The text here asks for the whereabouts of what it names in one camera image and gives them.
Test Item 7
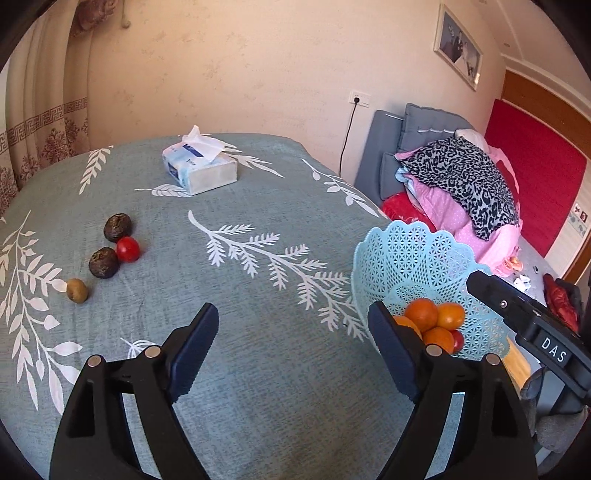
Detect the teal leaf pattern bedspread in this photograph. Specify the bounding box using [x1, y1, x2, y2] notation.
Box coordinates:
[1, 134, 413, 479]

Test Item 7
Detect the red tomato far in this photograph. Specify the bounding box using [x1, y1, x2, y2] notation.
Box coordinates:
[115, 236, 141, 263]

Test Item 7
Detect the grey gloved right hand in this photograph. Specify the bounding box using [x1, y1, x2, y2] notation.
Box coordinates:
[520, 367, 588, 454]

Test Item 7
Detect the orange near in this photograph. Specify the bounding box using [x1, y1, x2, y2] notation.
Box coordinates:
[405, 298, 439, 333]

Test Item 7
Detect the grey blue cushion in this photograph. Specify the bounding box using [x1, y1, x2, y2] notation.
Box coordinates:
[353, 103, 473, 206]

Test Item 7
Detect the orange in basket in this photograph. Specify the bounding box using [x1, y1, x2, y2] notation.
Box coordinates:
[423, 327, 455, 355]

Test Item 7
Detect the pile of colourful clothes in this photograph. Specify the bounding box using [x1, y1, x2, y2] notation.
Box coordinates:
[394, 129, 523, 277]

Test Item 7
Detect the red padded headboard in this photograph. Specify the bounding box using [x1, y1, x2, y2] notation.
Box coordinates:
[485, 100, 587, 256]

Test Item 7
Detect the small brown kiwi fruit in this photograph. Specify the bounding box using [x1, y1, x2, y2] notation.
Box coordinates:
[66, 278, 89, 304]

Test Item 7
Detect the curtain tieback tassel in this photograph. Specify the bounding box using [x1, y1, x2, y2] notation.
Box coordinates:
[71, 0, 131, 36]

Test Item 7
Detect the blue white tissue pack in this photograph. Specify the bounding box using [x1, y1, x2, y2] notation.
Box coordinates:
[162, 125, 238, 196]

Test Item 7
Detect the framed wall picture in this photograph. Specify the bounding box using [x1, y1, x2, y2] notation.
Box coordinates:
[434, 3, 483, 91]

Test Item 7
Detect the light blue plastic basket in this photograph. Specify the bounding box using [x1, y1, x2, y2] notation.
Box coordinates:
[351, 220, 509, 360]

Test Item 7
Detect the beige patterned curtain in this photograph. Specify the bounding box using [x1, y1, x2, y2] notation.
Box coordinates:
[1, 1, 101, 211]

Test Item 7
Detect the orange under left gripper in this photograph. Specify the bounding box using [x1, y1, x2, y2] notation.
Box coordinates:
[393, 316, 423, 339]

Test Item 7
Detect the orange far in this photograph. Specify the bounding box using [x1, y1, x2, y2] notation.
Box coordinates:
[437, 302, 466, 331]

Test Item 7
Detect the dark wrinkled fruit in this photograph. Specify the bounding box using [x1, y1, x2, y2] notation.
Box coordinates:
[88, 247, 120, 279]
[103, 213, 133, 243]

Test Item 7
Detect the dark wrinkled fruit near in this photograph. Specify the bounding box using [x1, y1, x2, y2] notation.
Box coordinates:
[88, 247, 120, 279]

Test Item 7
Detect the red tomato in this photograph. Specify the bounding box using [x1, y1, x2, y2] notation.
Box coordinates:
[451, 330, 465, 354]
[115, 236, 141, 263]

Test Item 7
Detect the black power cable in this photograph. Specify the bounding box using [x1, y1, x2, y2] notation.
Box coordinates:
[338, 97, 362, 177]

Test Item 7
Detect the white wall socket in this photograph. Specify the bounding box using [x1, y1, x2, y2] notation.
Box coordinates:
[349, 90, 372, 108]

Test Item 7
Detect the dark wrinkled fruit far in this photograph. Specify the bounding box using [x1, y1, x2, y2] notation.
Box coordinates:
[103, 213, 133, 243]

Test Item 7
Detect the red tomato near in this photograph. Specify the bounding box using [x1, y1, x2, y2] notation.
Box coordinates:
[451, 330, 465, 354]

